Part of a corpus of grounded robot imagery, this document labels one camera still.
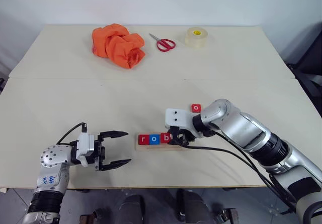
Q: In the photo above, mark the clear packing tape roll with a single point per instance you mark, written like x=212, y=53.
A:
x=197, y=38

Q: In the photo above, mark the blue block letter o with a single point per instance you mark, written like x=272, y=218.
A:
x=153, y=139

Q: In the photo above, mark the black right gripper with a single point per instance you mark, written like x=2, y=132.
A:
x=184, y=136

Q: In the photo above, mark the red block letter b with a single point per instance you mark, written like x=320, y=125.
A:
x=165, y=138

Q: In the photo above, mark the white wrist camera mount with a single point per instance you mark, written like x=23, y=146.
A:
x=85, y=146
x=176, y=118

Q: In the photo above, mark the dark brown caster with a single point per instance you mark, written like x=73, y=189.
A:
x=94, y=217
x=227, y=216

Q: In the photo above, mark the dark rounded shape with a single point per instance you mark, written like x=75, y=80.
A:
x=132, y=209
x=191, y=206

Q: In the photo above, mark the red block letter o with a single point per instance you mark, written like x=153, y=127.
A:
x=196, y=108

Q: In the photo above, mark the red block letter r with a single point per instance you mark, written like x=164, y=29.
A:
x=143, y=139

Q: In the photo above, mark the wooden letter tray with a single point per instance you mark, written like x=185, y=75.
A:
x=161, y=147

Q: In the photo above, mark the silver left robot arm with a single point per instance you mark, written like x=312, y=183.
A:
x=52, y=156

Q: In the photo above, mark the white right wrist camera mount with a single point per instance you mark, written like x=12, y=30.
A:
x=176, y=118

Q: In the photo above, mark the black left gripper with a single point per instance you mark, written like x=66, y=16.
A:
x=99, y=149

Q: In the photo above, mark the black chair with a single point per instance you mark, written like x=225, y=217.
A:
x=307, y=65

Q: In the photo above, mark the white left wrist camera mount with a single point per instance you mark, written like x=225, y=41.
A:
x=85, y=146

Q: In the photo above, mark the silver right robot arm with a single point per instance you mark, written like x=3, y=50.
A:
x=251, y=131

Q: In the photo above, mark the crumpled orange cloth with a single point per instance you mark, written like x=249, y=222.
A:
x=115, y=45

